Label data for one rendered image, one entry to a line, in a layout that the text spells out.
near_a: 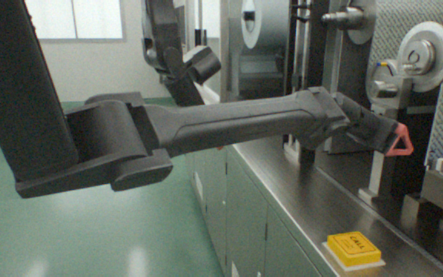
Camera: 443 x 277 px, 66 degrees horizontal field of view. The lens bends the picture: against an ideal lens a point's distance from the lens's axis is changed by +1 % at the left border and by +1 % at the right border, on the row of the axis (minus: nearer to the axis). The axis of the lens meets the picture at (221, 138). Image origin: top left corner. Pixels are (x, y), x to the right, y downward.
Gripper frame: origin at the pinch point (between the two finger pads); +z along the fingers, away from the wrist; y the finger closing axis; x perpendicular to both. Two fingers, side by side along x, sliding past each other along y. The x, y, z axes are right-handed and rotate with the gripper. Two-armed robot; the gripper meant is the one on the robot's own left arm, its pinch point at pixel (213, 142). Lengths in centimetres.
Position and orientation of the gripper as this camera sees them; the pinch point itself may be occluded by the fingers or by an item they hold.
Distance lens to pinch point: 82.8
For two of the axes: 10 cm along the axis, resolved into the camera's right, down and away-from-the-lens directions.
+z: 4.0, 7.3, 5.5
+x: -7.1, 6.3, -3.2
